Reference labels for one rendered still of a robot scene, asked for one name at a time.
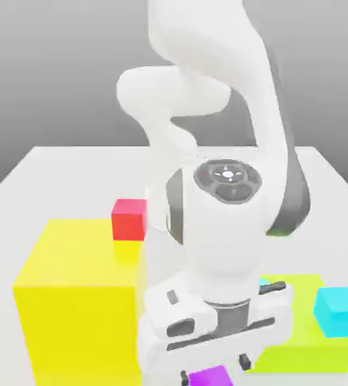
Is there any large yellow box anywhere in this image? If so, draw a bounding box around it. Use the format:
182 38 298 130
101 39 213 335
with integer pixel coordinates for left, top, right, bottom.
12 218 147 386

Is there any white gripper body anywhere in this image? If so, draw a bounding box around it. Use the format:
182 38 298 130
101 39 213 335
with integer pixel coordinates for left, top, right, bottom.
137 287 295 384

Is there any large lime green box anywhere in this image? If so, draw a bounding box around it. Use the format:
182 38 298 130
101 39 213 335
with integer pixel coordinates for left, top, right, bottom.
245 273 348 374

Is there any small purple cube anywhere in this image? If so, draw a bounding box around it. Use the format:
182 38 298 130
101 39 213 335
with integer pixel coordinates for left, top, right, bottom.
188 365 234 386

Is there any small cyan cube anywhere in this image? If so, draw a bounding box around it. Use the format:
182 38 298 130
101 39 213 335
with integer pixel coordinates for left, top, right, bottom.
313 286 348 339

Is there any small red cube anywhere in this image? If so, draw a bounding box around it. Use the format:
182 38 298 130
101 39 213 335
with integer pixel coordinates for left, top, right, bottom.
111 198 148 242

